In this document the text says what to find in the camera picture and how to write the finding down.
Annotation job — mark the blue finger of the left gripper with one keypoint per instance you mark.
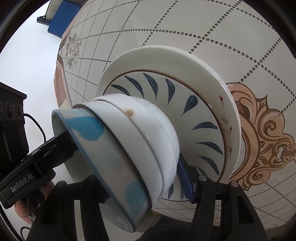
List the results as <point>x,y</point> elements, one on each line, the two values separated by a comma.
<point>53,153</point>

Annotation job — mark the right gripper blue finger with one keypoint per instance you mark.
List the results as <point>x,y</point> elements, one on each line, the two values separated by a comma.
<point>185,175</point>

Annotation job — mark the plain white bowl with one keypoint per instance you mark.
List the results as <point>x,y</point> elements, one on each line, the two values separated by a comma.
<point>157,130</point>

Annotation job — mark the blue leaf pattern plate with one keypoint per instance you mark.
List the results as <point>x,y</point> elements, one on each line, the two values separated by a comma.
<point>202,141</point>

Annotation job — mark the white bowl blue dots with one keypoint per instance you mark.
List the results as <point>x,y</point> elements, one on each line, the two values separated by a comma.
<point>103,156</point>

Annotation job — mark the white bowl dark rim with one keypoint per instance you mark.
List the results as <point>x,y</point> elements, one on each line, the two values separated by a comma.
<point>133,143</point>

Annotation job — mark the white plate pink flowers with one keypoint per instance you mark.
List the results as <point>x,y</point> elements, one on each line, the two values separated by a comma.
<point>195,73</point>

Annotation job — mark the person left hand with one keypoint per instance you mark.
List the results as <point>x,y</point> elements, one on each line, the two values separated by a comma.
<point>22,208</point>

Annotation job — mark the brown beige striped cloth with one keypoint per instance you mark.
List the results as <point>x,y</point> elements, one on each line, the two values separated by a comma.
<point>61,90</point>

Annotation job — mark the checked floral tablecloth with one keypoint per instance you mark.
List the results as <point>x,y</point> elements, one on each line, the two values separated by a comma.
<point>218,69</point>

